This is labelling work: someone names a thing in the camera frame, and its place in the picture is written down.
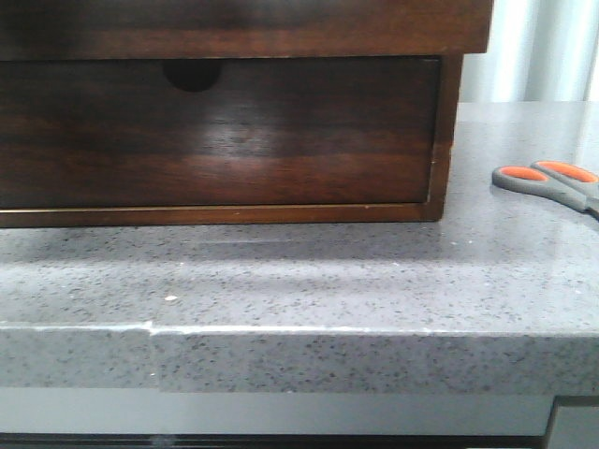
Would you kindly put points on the grey orange handled scissors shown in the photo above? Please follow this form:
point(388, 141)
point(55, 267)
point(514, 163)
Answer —
point(569, 185)

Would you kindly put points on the wooden drawer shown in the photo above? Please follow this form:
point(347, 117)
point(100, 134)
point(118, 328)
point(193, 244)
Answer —
point(262, 140)
point(107, 30)

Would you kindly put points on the dark wooden drawer cabinet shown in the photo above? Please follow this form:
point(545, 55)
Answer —
point(447, 140)

